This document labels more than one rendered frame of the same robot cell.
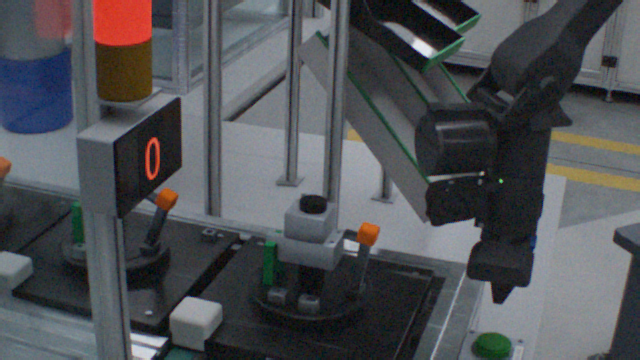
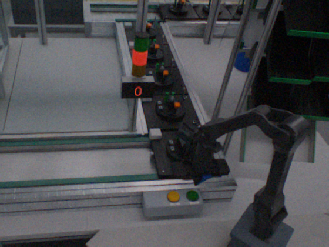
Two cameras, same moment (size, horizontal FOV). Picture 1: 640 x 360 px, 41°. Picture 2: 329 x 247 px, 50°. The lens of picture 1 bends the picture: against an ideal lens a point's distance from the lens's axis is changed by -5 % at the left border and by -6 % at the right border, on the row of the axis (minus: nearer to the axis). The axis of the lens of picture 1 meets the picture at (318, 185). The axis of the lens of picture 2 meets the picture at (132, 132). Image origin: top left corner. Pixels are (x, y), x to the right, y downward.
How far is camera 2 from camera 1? 0.92 m
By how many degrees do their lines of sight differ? 53
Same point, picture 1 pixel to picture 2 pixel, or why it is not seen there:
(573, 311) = not seen: hidden behind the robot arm
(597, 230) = not seen: outside the picture
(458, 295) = (217, 183)
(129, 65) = (134, 69)
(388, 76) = not seen: hidden behind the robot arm
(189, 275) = (174, 126)
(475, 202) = (191, 153)
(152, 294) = (160, 123)
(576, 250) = (312, 222)
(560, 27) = (215, 123)
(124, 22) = (134, 59)
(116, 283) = (132, 112)
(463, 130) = (185, 132)
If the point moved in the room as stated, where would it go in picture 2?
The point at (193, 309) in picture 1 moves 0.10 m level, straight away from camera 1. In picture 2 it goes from (154, 131) to (174, 123)
